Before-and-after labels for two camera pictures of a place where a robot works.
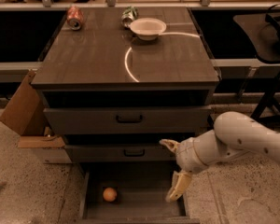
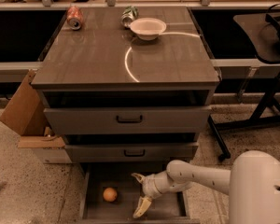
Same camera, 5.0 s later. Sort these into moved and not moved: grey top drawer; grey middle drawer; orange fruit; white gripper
Moved: white gripper
Not moved: grey middle drawer; grey top drawer; orange fruit
